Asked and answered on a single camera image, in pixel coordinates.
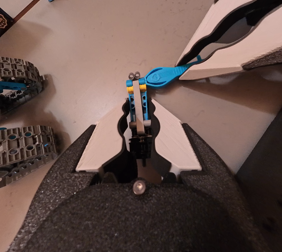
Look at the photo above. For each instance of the blue tracked toy robot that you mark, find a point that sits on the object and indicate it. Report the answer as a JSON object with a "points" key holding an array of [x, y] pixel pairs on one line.
{"points": [[24, 146]]}

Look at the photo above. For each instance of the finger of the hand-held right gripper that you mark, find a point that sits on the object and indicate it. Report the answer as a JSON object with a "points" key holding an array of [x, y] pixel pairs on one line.
{"points": [[220, 5], [253, 49]]}

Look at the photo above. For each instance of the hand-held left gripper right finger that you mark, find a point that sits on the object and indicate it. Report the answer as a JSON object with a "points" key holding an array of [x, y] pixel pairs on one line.
{"points": [[176, 146]]}

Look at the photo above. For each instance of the blue grey brick assembly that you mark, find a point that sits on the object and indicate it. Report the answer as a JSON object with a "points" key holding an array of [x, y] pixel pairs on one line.
{"points": [[137, 102]]}

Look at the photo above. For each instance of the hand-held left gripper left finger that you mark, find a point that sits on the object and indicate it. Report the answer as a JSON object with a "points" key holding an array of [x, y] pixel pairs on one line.
{"points": [[103, 144]]}

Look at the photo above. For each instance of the large robot kit box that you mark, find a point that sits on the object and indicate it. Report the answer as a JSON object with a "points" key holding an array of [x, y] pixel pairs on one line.
{"points": [[4, 22]]}

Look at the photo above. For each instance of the blue brick separator tool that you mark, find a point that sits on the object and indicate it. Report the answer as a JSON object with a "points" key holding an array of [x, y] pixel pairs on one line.
{"points": [[158, 77]]}

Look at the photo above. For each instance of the white desk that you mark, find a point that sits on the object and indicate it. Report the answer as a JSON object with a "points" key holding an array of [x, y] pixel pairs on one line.
{"points": [[99, 35]]}

